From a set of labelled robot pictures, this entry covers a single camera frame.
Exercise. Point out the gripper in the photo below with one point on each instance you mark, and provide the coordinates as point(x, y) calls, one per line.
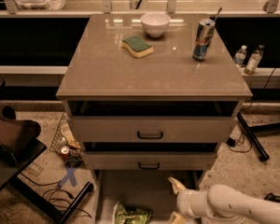
point(184, 200)

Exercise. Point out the green jalapeno chip bag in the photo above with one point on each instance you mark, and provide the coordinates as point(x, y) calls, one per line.
point(123, 215)

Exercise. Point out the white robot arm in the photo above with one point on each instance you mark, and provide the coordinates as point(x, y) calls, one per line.
point(220, 203)

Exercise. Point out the bottom open drawer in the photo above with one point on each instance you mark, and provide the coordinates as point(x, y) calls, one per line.
point(147, 189)

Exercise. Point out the middle grey drawer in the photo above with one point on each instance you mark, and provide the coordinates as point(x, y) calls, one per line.
point(139, 160)

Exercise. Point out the grey drawer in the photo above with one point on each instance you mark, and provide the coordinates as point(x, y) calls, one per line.
point(139, 160)
point(151, 129)

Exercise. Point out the grey drawer cabinet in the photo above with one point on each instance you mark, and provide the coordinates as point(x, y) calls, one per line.
point(105, 80)

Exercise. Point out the top grey drawer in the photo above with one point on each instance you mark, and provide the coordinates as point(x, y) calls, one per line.
point(151, 129)

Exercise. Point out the black caster wheel base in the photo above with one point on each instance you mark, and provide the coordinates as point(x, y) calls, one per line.
point(273, 198)

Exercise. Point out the black floor stand leg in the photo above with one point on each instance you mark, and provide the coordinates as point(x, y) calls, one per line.
point(263, 155)

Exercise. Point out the red soda can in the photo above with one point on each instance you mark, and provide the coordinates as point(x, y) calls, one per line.
point(65, 150)

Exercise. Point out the tall clear drink bottle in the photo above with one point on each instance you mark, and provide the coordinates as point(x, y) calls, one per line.
point(254, 60)

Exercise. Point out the small clear water bottle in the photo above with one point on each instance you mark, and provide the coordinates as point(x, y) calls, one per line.
point(240, 55)

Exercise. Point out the green yellow sponge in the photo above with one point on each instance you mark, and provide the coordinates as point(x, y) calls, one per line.
point(137, 46)

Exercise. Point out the blue silver energy drink can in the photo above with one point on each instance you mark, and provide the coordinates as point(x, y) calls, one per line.
point(204, 36)

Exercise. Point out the white bowl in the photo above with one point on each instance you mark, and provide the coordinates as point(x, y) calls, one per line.
point(155, 24)

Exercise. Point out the wire basket with snacks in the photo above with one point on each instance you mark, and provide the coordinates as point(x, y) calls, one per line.
point(64, 137)

